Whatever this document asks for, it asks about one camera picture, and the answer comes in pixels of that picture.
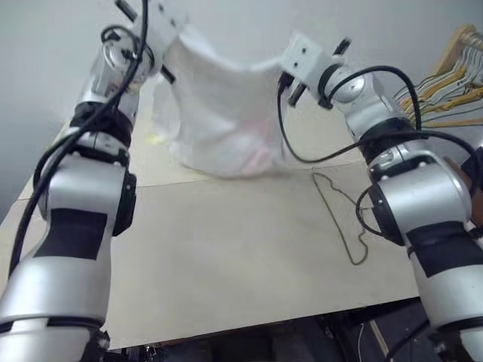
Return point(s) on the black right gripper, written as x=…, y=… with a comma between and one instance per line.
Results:
x=295, y=95

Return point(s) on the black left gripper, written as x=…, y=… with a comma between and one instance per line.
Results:
x=126, y=10

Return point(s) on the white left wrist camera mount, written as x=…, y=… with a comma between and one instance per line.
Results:
x=164, y=26

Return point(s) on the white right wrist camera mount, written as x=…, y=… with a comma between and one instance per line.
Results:
x=305, y=56

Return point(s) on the light wooden clothes hanger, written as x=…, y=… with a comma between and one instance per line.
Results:
x=454, y=43

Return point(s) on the yellow clothes hanger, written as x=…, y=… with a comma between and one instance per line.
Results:
x=439, y=94

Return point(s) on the white shorts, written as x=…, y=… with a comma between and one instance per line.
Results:
x=222, y=120

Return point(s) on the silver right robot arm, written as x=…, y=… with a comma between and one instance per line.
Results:
x=419, y=188

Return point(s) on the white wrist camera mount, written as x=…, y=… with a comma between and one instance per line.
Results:
x=164, y=26
x=305, y=56

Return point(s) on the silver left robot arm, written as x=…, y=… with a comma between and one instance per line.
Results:
x=71, y=196

